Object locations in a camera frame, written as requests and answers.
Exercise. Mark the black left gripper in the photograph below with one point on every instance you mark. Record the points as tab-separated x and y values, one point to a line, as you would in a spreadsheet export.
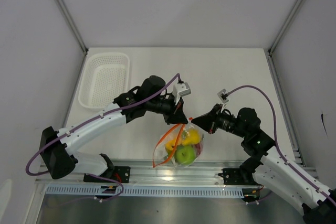
176	115

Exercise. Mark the orange round fruit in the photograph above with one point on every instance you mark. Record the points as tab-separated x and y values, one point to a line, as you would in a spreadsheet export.
169	146

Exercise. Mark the clear zip bag orange zipper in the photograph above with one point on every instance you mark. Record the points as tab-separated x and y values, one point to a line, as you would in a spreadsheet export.
160	156

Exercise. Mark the white slotted cable duct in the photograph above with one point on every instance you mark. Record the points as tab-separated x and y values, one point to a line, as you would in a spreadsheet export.
146	191

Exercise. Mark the white perforated plastic basket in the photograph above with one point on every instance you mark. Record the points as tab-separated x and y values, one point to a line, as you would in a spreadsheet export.
105	76

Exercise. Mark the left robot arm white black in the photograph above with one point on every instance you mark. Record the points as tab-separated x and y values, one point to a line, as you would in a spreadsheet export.
60	149

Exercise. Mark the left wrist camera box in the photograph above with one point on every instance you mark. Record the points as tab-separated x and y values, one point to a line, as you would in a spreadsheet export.
180	90

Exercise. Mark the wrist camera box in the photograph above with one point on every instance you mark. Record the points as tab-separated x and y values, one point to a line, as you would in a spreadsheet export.
223	96
180	90

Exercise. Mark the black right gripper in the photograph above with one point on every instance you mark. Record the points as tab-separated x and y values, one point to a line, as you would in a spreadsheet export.
210	120

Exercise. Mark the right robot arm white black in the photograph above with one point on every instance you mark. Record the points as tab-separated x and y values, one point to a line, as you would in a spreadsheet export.
268	167

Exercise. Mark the green apple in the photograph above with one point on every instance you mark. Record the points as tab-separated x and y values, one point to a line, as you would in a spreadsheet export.
185	155

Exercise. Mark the right aluminium corner post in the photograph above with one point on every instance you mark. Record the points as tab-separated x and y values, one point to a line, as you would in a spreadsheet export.
294	11

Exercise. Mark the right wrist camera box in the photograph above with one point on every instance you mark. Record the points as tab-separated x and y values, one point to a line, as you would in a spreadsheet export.
223	96

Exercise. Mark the aluminium rail frame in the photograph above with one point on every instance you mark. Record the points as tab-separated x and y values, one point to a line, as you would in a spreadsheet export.
199	174

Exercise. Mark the left aluminium corner post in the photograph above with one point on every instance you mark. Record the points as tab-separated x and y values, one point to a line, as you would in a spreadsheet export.
71	24

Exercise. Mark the red grape bunch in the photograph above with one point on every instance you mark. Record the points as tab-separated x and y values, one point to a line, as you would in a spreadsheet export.
198	148

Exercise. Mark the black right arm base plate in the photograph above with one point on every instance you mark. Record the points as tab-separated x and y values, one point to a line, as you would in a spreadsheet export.
237	176

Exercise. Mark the yellow bell pepper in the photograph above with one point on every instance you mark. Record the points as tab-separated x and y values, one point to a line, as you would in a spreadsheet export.
191	137

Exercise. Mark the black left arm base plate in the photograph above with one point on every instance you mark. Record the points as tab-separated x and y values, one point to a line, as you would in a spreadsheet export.
118	173

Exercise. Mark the aluminium corner post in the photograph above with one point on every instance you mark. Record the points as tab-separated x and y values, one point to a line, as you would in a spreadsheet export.
71	24
294	11

